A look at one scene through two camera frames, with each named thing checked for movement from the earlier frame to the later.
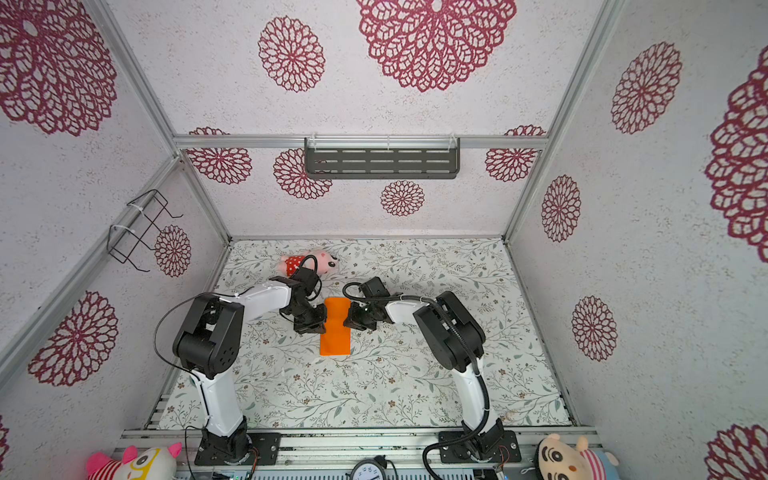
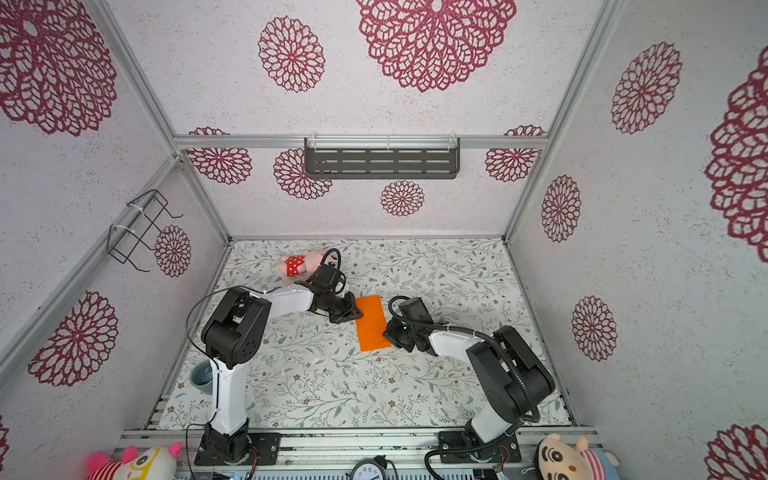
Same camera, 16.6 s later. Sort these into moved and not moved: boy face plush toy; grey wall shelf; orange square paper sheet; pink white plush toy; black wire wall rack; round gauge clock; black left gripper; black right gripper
Moved: black left gripper; black right gripper; orange square paper sheet
Not moved: boy face plush toy; grey wall shelf; pink white plush toy; round gauge clock; black wire wall rack
